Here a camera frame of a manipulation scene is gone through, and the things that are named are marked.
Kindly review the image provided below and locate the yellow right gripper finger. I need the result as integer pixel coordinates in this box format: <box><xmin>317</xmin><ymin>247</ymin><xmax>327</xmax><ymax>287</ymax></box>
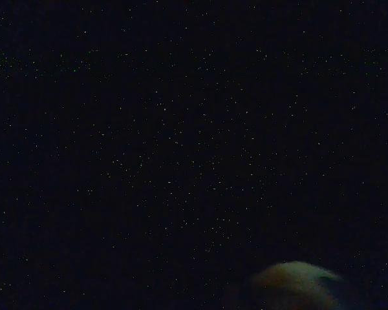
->
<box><xmin>245</xmin><ymin>260</ymin><xmax>347</xmax><ymax>310</ymax></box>

